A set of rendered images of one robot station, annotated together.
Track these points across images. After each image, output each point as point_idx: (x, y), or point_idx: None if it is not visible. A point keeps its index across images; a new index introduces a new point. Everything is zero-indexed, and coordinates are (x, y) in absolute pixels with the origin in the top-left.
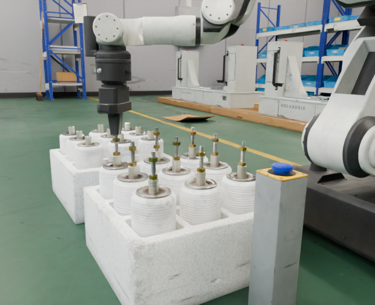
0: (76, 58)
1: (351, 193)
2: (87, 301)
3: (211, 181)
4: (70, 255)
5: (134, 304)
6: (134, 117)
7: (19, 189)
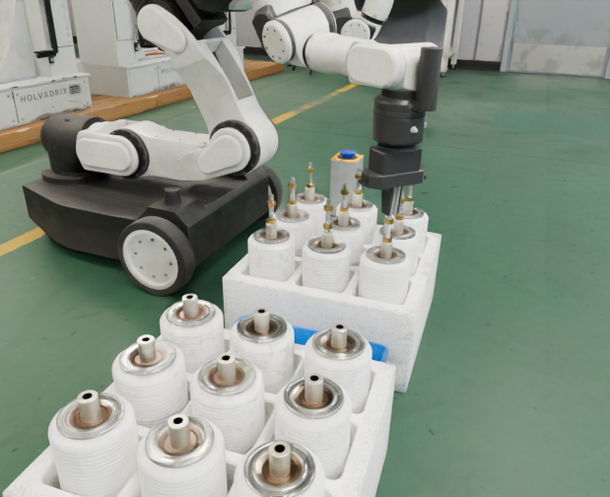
0: None
1: (220, 193)
2: (451, 329)
3: (347, 202)
4: (435, 388)
5: (435, 280)
6: None
7: None
